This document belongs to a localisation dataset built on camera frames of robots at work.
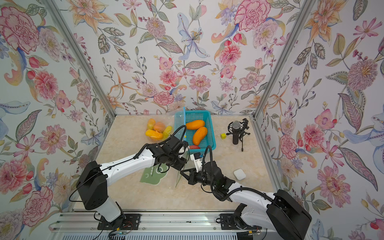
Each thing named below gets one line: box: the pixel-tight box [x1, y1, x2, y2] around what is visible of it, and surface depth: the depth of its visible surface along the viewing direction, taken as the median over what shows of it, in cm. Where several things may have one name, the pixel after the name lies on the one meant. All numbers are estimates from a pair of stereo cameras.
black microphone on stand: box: [226, 118, 251, 152], surface depth 94 cm
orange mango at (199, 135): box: [193, 126, 208, 146], surface depth 106 cm
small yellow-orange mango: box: [147, 118, 156, 130], surface depth 103 cm
